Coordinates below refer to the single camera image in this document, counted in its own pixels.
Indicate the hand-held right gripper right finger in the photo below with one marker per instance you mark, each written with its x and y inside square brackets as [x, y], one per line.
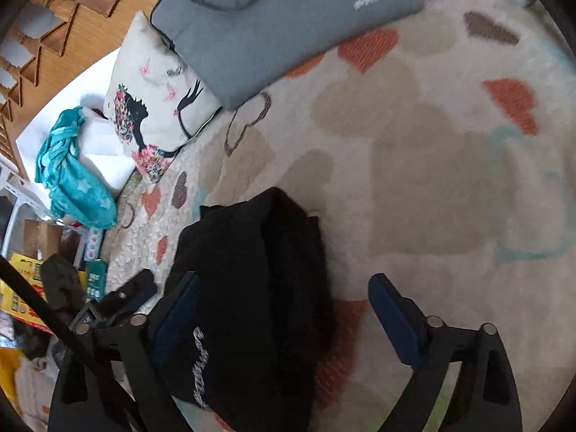
[396, 319]

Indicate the white cushion with silhouette print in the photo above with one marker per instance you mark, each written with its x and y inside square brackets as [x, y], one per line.
[153, 76]

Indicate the colourful dotted tray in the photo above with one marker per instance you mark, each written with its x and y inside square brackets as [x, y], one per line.
[92, 242]

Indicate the teal star-print cloth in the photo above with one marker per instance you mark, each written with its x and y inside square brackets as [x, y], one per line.
[72, 175]

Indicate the heart-pattern quilt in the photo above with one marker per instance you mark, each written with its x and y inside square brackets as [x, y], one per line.
[427, 189]

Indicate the black pants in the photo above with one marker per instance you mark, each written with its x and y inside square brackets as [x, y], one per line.
[270, 301]

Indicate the white rack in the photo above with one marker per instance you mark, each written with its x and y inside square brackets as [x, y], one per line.
[15, 198]

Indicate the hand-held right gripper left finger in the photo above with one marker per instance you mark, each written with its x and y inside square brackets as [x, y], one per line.
[175, 319]

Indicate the yellow packet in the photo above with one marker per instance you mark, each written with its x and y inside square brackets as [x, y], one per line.
[18, 292]

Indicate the white pillow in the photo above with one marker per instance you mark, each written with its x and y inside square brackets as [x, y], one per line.
[101, 162]

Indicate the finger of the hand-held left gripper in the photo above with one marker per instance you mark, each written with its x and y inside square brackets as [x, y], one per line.
[92, 319]
[137, 287]

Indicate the grey laptop bag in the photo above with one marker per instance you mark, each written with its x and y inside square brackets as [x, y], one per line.
[279, 27]

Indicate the cardboard box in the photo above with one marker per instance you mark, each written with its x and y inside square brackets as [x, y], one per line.
[41, 238]

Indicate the green box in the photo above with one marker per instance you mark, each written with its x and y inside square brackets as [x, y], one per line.
[94, 276]

